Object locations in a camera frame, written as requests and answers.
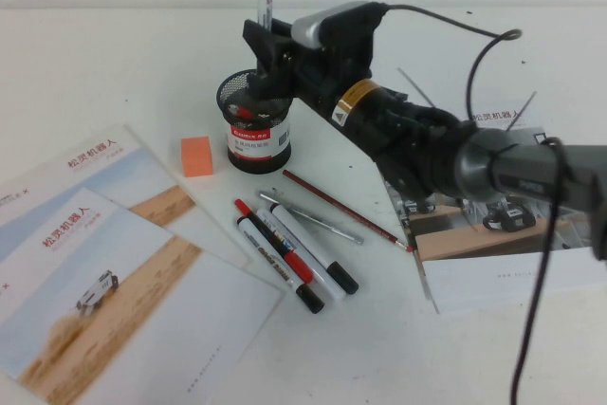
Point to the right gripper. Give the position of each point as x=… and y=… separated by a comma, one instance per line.
x=313, y=78

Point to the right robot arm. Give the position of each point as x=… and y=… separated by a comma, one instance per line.
x=521, y=172

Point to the black mesh pen holder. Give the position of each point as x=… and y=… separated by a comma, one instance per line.
x=256, y=139

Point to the silver clear pen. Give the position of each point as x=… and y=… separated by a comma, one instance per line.
x=313, y=218

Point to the red and black pen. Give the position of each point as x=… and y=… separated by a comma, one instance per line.
x=296, y=263

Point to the slim white pen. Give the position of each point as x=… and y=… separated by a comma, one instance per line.
x=332, y=292

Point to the small black clip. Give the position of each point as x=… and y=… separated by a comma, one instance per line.
x=263, y=115

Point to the small red item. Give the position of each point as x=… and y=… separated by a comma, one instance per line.
x=244, y=113

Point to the orange rectangular block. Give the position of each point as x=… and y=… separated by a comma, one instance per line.
x=196, y=158

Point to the thin zip tie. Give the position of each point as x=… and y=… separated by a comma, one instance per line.
x=523, y=110
x=416, y=87

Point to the desert brochure without vehicle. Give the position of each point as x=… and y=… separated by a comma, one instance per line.
x=118, y=158

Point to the dark red pencil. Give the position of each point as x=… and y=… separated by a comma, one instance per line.
x=355, y=217

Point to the printed white marker black cap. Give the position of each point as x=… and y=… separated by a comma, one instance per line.
x=270, y=260

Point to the brochure with grey edge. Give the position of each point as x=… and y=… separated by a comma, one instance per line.
x=404, y=220

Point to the classroom photo brochure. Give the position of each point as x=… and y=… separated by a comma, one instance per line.
x=450, y=244

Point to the desert brochure with robot vehicle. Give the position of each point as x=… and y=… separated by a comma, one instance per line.
x=142, y=305

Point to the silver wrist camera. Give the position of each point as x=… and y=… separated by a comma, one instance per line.
x=308, y=25

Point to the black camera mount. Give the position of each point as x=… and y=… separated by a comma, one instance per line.
x=353, y=35

